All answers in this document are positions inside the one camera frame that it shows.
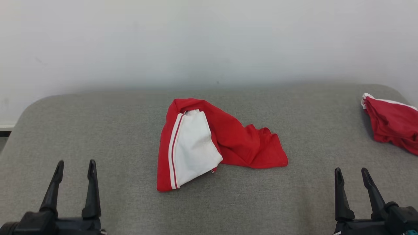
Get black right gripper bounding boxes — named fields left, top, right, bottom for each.
left=333, top=167, right=392, bottom=235

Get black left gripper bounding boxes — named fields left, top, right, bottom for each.
left=13, top=159, right=107, bottom=235

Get red shorts white trim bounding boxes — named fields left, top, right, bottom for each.
left=361, top=93, right=418, bottom=156

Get red shirt white sleeves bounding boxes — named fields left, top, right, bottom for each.
left=156, top=98, right=289, bottom=192

